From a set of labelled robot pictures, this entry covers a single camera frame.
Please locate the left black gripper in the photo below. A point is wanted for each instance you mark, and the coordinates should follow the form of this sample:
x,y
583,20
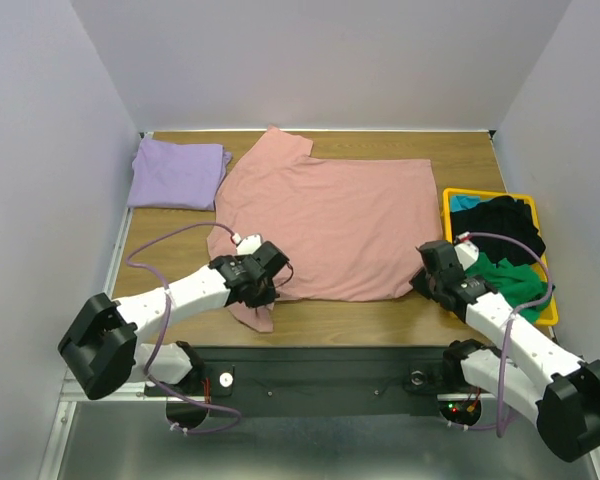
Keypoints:
x,y
268,298

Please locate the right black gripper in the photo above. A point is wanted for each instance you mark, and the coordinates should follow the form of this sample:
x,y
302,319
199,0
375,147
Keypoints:
x,y
425,282

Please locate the pink t-shirt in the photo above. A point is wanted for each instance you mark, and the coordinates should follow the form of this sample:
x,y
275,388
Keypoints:
x,y
350,228

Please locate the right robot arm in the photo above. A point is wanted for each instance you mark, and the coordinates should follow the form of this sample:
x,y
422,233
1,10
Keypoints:
x,y
554,389

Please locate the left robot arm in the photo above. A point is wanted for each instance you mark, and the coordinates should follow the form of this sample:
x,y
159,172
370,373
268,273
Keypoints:
x,y
114,341

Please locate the green t-shirt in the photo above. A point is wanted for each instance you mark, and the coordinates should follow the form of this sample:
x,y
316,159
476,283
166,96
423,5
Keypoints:
x,y
518,284

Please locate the teal cloth in bin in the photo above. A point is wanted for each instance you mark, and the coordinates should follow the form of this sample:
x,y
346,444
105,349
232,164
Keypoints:
x,y
463,202

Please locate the black t-shirt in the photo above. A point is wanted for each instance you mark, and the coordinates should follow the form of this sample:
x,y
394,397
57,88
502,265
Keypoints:
x,y
502,215

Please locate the right silver knob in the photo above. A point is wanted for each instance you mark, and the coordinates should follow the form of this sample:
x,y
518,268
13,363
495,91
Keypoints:
x,y
417,378

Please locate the silver knob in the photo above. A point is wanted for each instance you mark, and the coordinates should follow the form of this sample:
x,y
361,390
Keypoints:
x,y
226,379
417,378

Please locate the left silver knob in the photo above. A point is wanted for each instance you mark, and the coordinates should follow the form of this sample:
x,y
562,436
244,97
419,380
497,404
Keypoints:
x,y
226,379

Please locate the folded purple t-shirt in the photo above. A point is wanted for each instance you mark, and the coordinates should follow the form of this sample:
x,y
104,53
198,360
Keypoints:
x,y
180,176

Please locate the electronics board with leds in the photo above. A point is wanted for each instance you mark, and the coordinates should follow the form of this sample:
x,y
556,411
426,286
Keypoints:
x,y
461,408

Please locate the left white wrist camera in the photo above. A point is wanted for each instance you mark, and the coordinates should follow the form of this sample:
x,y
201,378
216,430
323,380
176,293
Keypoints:
x,y
246,245

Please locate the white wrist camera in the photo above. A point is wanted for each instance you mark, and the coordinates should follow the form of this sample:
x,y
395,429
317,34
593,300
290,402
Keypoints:
x,y
246,245
467,252

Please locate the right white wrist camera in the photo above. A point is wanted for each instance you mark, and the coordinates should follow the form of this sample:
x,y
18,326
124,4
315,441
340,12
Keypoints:
x,y
467,252

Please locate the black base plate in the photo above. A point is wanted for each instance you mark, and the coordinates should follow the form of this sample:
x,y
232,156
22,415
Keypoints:
x,y
321,381

